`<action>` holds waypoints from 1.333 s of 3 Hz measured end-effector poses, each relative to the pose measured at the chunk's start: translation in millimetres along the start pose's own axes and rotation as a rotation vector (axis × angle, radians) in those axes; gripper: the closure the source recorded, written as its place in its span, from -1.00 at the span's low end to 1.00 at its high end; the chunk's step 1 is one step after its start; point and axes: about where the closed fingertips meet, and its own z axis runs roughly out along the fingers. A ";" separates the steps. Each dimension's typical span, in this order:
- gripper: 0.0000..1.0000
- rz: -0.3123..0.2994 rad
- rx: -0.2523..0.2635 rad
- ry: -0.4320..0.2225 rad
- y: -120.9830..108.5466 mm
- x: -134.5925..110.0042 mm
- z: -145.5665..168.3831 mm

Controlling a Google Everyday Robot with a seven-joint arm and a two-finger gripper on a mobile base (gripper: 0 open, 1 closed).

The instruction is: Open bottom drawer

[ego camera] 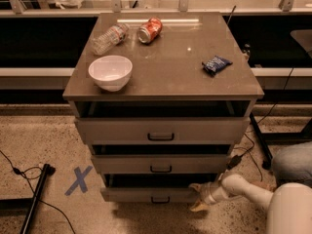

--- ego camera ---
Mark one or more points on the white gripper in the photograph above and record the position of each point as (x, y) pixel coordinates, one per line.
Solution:
(208, 192)

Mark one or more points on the grey bottom drawer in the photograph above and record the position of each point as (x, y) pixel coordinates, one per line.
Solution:
(152, 188)

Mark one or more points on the grey drawer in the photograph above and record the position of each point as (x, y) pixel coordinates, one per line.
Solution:
(159, 164)
(152, 188)
(207, 130)

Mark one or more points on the grey middle drawer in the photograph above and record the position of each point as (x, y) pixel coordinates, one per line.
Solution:
(159, 164)

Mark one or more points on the grey drawer cabinet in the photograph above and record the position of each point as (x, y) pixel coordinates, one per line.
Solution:
(168, 80)

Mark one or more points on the grey top drawer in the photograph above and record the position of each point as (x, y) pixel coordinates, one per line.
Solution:
(207, 130)

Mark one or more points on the blue tape cross mark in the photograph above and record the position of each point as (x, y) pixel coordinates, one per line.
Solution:
(79, 182)

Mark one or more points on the black stand leg right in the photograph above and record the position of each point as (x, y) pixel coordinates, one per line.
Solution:
(267, 139)

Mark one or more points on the black stand leg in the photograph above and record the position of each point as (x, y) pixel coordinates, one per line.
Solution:
(267, 139)
(47, 170)

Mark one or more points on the blue snack packet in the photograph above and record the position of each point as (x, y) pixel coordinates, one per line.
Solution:
(215, 65)

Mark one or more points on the white bowl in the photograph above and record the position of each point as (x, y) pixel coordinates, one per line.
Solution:
(111, 73)

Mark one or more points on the black stand leg left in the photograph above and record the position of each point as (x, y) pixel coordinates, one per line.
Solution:
(47, 170)

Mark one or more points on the crushed orange soda can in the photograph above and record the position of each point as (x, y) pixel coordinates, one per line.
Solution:
(149, 30)

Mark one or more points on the clear plastic water bottle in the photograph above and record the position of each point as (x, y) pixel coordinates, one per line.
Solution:
(113, 36)

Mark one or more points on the metal railing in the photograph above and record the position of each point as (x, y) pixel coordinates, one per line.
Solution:
(36, 8)

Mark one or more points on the black power adapter with cable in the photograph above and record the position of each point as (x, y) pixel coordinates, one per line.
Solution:
(235, 160)

